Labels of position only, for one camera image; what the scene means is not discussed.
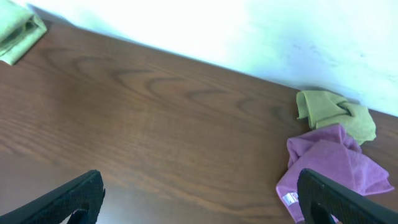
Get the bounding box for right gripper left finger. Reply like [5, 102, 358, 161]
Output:
[1, 170, 105, 224]

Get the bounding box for purple cloth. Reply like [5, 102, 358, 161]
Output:
[276, 124, 394, 223]

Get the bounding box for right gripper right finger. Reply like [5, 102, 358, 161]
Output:
[297, 169, 397, 224]

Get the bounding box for light green cloth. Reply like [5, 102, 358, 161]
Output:
[1, 0, 47, 65]

